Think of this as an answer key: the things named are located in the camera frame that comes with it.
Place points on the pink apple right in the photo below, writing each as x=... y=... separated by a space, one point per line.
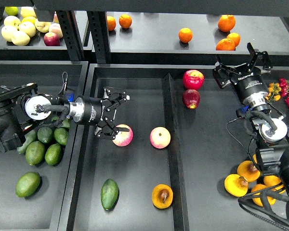
x=160 y=137

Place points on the black tray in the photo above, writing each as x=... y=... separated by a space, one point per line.
x=207 y=144
x=52 y=206

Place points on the orange right small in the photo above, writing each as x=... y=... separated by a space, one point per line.
x=235 y=37

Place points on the pale yellow apple front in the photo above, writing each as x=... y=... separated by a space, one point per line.
x=20 y=38

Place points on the orange front right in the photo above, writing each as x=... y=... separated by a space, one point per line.
x=226 y=45

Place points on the yellow pear upper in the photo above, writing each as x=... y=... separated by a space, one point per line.
x=248 y=170

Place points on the green avocado lone bottom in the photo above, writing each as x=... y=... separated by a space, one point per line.
x=27 y=184

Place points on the dark red apple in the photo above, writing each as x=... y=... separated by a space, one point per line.
x=191 y=98

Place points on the green avocado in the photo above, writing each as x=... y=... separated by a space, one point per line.
x=29 y=138
x=109 y=194

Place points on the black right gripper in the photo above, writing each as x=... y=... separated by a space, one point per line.
x=245 y=78

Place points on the orange cherry tomato bunch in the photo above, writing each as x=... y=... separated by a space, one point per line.
x=274 y=93

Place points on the red cherry tomato bunch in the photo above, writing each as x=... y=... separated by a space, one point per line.
x=284 y=85

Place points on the orange middle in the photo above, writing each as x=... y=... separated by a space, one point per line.
x=185 y=35

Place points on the black shelf post right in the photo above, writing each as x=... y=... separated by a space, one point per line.
x=99 y=32

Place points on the orange far left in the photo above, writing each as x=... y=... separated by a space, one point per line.
x=111 y=23

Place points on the green lime on shelf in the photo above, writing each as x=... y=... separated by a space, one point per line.
x=11 y=10

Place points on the black shelf post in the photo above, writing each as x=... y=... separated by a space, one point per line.
x=99 y=32
x=69 y=27

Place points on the red apple on shelf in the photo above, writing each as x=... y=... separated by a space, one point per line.
x=51 y=39

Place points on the pale yellow apple left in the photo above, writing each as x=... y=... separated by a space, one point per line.
x=7 y=32

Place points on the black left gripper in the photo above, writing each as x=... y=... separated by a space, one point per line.
x=95 y=107

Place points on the black center tray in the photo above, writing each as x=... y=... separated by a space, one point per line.
x=207 y=144

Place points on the black left tray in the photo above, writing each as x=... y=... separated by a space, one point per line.
x=52 y=206

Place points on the pale yellow apple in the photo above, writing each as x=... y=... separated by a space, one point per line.
x=20 y=38
x=7 y=32

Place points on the bright red apple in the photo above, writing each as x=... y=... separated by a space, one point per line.
x=193 y=79

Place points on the pink apple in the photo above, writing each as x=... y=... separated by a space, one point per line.
x=160 y=137
x=123 y=138

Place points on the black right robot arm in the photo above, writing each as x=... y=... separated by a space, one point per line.
x=271 y=135

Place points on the black shelf post left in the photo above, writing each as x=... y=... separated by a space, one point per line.
x=69 y=27

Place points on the pink apple left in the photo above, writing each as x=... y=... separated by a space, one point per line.
x=123 y=138

